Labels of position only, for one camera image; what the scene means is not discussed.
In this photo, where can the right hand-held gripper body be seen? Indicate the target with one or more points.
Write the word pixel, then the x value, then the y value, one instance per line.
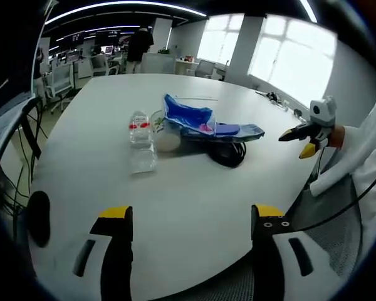
pixel 322 116

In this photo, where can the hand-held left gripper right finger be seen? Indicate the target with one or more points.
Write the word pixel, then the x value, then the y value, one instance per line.
pixel 269 251

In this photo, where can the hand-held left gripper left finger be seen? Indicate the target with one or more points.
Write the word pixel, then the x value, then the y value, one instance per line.
pixel 112 251

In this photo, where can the blue plastic packaging bag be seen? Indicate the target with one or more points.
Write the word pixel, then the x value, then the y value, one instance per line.
pixel 203 120

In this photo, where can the clear plastic water bottle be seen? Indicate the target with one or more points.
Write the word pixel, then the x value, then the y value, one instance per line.
pixel 141 142

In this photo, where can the clear plastic cup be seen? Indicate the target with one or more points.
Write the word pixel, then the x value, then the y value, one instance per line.
pixel 163 131

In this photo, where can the grey mesh office chair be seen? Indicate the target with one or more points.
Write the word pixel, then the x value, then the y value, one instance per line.
pixel 329 225

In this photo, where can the black oval object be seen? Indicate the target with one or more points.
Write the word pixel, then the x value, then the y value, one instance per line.
pixel 39 218

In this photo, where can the white office chair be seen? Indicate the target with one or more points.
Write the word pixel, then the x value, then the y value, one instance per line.
pixel 205 68
pixel 60 84
pixel 101 64

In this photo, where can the white table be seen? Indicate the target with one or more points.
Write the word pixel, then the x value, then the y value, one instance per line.
pixel 181 163

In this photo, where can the white cabinet with plant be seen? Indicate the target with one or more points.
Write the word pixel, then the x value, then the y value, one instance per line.
pixel 159 62

